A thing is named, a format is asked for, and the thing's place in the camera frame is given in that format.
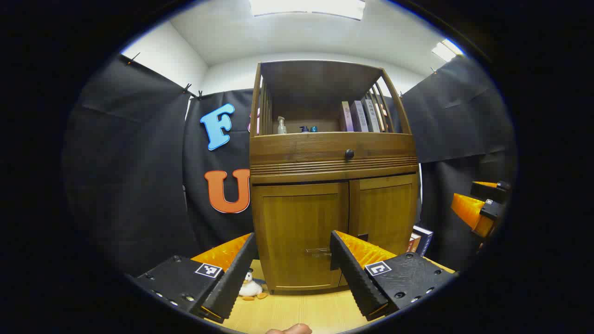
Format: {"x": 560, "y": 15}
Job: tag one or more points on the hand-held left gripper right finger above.
{"x": 352, "y": 278}

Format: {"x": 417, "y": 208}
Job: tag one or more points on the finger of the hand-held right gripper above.
{"x": 492, "y": 209}
{"x": 487, "y": 191}

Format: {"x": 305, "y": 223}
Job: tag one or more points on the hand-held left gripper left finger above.
{"x": 236, "y": 278}

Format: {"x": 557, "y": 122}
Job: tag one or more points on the wooden cabinet door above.
{"x": 385, "y": 208}
{"x": 297, "y": 222}

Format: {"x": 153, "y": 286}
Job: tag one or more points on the brown wooden shoe cabinet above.
{"x": 315, "y": 83}

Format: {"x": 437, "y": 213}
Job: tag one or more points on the wooden cabinet drawer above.
{"x": 297, "y": 146}

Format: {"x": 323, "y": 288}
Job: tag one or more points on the plush penguin toy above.
{"x": 250, "y": 288}

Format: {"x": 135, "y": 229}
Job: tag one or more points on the red book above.
{"x": 414, "y": 243}

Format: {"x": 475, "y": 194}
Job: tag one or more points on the navy blue book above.
{"x": 424, "y": 240}

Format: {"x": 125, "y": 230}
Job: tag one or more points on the round black drawer knob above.
{"x": 349, "y": 154}

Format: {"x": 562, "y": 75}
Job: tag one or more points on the small ceiling light panel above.
{"x": 446, "y": 50}

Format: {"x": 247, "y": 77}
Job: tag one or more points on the purple grey book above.
{"x": 358, "y": 116}

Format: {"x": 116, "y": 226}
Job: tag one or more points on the black backdrop cloth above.
{"x": 130, "y": 162}

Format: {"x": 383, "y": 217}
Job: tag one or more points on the clear pump bottle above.
{"x": 281, "y": 127}

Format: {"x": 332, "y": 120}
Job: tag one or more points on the pink book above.
{"x": 346, "y": 117}

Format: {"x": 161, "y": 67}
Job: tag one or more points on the large ceiling light panel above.
{"x": 306, "y": 7}

